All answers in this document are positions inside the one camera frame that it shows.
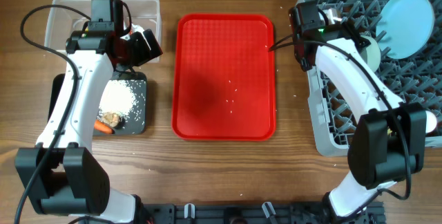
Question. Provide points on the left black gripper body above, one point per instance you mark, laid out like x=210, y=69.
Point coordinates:
x=136, y=52

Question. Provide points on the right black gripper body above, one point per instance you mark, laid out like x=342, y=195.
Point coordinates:
x=347, y=28

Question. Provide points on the light blue bowl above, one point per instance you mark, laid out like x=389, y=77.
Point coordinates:
x=330, y=16

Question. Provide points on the white tissue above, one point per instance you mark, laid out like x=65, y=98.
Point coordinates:
x=136, y=28

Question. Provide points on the white rice pile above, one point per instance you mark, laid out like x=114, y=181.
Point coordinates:
x=127, y=98

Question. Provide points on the green bowl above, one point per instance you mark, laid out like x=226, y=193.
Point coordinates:
x=371, y=54

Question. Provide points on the brown food scrap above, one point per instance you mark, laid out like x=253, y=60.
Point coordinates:
x=111, y=119

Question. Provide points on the orange carrot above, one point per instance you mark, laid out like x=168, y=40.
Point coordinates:
x=100, y=126

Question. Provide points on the light blue plate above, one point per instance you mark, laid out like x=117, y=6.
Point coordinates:
x=407, y=24

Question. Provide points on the pink plastic cup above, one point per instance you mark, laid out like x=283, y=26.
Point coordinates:
x=431, y=122

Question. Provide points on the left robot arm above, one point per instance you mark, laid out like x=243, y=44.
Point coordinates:
x=59, y=174

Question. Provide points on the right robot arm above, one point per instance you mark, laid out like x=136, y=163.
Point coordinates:
x=389, y=141

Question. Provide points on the grey dishwasher rack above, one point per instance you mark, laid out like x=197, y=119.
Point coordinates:
x=414, y=79

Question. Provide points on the clear plastic bin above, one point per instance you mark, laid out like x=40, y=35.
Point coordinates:
x=68, y=16

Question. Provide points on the red serving tray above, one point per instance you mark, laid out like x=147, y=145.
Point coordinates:
x=224, y=81

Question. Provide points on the black plastic tray bin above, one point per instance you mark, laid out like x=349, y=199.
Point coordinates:
x=130, y=127

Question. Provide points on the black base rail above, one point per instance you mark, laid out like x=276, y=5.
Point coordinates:
x=295, y=213

